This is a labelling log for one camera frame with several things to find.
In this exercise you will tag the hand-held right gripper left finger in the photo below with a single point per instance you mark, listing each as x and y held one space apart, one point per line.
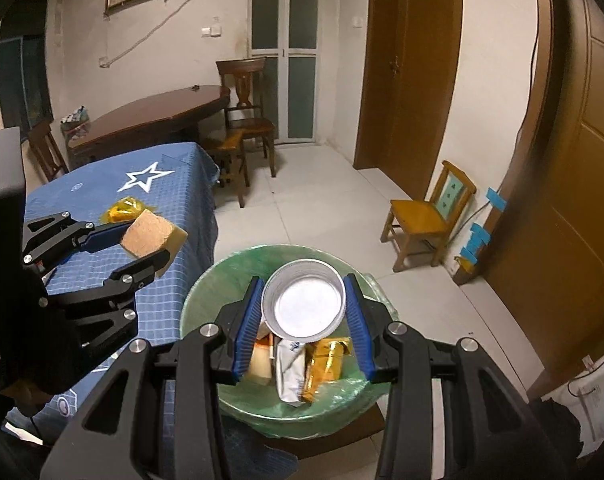
247 330

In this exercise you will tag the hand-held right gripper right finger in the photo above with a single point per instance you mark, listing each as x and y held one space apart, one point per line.
357 330

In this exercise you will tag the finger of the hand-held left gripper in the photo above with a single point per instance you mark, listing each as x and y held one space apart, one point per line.
142 267
104 235

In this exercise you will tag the brown yellow sponge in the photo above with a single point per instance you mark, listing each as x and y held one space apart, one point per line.
149 235

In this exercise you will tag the large yellow foil wrapper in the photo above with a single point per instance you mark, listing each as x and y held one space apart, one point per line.
327 365

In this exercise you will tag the green lined trash bin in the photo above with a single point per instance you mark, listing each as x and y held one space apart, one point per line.
207 300

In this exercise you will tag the white paper cup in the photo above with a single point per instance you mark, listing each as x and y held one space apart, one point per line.
304 305

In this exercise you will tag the small yellow foil wrapper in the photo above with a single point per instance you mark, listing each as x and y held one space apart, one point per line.
119 212

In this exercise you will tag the blue star tablecloth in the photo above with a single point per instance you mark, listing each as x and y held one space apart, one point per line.
72 190

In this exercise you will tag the white crumpled packet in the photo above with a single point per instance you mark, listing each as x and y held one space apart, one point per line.
289 370

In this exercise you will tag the slatted wooden chair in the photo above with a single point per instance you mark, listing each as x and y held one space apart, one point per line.
47 152

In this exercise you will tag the round dark wooden table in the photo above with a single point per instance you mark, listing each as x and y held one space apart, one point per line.
147 115

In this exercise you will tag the small yellow child chair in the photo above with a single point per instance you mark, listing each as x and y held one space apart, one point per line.
417 215

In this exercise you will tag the blue tape strip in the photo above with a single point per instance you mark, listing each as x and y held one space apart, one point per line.
480 235
471 254
497 198

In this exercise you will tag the low wooden chair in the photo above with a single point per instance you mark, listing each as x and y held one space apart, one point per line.
224 141

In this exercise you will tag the dark window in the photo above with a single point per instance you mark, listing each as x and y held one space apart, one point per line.
24 80

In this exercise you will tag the tall wooden chair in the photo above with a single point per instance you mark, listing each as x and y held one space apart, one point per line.
242 80

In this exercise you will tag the dark cloth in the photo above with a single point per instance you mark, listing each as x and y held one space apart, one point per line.
557 430

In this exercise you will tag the brown wooden door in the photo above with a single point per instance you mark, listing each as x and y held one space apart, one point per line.
417 85

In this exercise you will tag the panelled wooden door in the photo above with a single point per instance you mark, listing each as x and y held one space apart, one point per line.
582 185

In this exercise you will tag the frosted glass door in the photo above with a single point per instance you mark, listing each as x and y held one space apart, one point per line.
302 10

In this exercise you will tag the small wall outlet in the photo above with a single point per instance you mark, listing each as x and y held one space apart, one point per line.
104 61

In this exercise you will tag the white wall socket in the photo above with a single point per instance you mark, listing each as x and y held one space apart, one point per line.
211 30

